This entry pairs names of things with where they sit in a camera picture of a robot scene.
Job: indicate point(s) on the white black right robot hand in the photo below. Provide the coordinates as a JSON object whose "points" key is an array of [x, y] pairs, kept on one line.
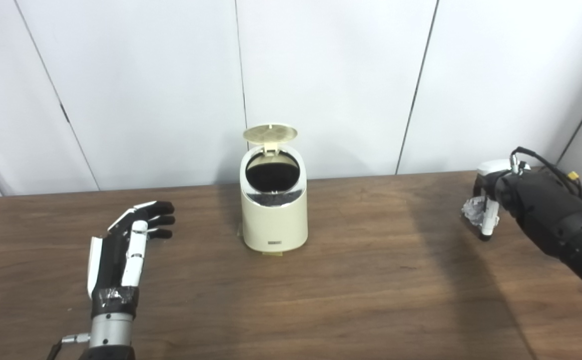
{"points": [[493, 167]]}

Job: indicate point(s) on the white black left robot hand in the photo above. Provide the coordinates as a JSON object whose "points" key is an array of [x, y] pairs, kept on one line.
{"points": [[113, 260]]}

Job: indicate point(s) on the white paper ball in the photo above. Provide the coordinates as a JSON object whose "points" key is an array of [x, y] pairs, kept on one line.
{"points": [[473, 212]]}

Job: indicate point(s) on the cream round bin lid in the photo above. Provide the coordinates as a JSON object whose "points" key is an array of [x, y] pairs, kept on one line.
{"points": [[270, 133]]}

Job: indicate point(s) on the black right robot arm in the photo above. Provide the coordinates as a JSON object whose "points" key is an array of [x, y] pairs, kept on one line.
{"points": [[555, 215]]}

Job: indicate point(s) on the yellowish tape under bin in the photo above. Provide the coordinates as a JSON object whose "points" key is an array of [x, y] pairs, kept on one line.
{"points": [[273, 252]]}

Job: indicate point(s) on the cream-colored bin body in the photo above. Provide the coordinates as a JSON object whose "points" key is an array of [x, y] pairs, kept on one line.
{"points": [[273, 225]]}

